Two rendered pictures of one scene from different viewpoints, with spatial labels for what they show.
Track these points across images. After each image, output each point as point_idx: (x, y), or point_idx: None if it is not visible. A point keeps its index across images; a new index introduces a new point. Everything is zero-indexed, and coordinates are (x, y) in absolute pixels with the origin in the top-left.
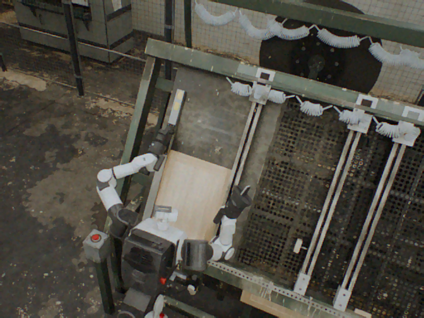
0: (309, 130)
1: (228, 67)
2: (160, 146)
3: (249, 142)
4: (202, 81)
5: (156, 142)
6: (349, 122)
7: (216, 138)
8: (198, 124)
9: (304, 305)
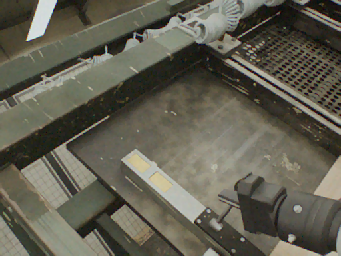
0: (284, 51)
1: (149, 52)
2: (305, 192)
3: (296, 93)
4: (133, 123)
5: (290, 198)
6: (167, 251)
7: (264, 156)
8: (220, 172)
9: None
